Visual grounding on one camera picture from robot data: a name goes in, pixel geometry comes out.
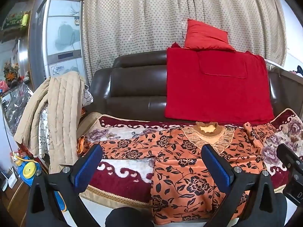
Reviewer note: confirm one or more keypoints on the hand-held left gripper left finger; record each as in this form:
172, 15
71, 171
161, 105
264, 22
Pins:
87, 167

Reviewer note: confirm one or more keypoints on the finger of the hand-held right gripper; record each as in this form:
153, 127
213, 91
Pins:
287, 155

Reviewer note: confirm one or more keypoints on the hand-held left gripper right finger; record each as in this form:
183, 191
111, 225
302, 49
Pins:
217, 167

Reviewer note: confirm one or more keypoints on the orange floral shirt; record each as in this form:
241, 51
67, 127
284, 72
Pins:
184, 170

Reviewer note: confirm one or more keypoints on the red patterned cushion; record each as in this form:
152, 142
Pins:
81, 144

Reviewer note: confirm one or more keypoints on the floral plush blanket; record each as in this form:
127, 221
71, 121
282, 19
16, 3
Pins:
123, 170

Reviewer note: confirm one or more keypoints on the yellow and blue toy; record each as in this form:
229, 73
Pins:
28, 170

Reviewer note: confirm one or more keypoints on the beige quilted jacket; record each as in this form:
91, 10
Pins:
59, 113

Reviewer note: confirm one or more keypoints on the person's dark trouser knee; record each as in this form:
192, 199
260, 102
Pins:
129, 218

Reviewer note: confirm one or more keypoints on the red folded cloth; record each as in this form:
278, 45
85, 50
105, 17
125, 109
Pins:
213, 94

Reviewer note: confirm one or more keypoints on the wooden cabinet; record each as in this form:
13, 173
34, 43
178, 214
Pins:
14, 201

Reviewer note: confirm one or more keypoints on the brown leather sofa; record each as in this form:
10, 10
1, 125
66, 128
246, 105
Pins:
132, 87

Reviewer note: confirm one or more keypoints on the clear plastic cover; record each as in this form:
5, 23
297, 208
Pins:
16, 104

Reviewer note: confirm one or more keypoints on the artificial flowers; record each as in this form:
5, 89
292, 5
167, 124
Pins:
10, 72

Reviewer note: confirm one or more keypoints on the silver refrigerator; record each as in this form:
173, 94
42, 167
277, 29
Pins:
66, 40

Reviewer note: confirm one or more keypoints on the red pillow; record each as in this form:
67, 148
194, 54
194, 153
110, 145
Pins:
206, 35

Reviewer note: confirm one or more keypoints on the beige perforated cushion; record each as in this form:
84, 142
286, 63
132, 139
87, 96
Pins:
142, 16

